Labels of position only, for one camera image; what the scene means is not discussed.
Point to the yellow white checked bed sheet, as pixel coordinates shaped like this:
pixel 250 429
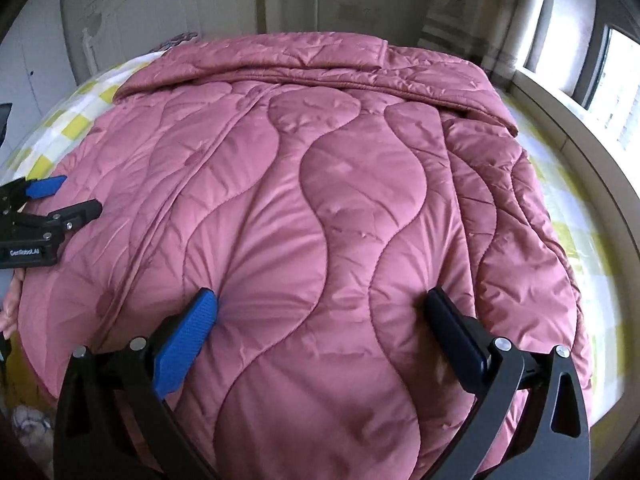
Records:
pixel 75 120

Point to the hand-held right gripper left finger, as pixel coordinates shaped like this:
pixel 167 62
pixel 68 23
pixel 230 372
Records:
pixel 187 340

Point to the window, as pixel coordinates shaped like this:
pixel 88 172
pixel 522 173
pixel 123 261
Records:
pixel 620 90

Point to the white wooden headboard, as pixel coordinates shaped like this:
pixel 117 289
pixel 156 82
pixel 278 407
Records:
pixel 150 5

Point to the beige window ledge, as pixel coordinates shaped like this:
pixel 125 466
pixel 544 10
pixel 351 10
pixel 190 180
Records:
pixel 575 135

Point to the multicoloured patterned pillow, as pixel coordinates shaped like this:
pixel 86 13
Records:
pixel 180 38

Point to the beige curtain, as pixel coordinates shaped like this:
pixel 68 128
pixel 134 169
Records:
pixel 475 10

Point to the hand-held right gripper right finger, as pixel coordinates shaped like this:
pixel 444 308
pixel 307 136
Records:
pixel 457 340

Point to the pink quilted blanket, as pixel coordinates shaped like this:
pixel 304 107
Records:
pixel 325 185

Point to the person's left hand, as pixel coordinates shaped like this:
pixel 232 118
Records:
pixel 16 290

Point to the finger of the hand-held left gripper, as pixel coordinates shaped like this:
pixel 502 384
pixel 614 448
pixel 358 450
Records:
pixel 45 187
pixel 75 215

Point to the yellow floral bed sheet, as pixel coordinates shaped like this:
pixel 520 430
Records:
pixel 30 420

